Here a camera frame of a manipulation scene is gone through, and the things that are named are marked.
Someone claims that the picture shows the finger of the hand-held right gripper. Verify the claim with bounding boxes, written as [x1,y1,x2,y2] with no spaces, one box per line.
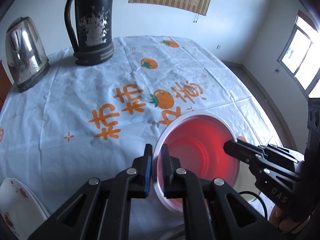
[223,140,305,167]
[247,156,302,182]

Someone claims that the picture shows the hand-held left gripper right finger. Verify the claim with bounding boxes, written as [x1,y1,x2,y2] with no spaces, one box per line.
[160,144,278,240]

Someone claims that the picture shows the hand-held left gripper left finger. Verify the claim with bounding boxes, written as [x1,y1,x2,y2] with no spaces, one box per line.
[27,144,153,240]

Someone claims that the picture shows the red plastic bowl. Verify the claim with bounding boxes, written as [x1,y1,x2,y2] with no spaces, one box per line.
[152,112,241,214]

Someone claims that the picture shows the white plate with red flowers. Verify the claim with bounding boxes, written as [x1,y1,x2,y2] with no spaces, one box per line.
[0,177,49,240]

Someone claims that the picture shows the person's right hand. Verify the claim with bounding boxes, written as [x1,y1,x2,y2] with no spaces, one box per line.
[269,200,300,233]

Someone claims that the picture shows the white tablecloth with orange print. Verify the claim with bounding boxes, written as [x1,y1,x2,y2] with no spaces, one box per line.
[0,35,278,240]

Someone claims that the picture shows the worn black thermos flask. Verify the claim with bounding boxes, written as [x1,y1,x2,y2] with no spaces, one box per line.
[64,0,115,66]

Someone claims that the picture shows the stainless steel electric kettle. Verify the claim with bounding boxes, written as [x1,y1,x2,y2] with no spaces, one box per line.
[5,17,50,93]

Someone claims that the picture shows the black cable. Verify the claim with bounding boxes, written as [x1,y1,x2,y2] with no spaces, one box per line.
[237,191,268,219]

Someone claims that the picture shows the window with metal frame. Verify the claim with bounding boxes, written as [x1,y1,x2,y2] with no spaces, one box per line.
[277,10,320,98]

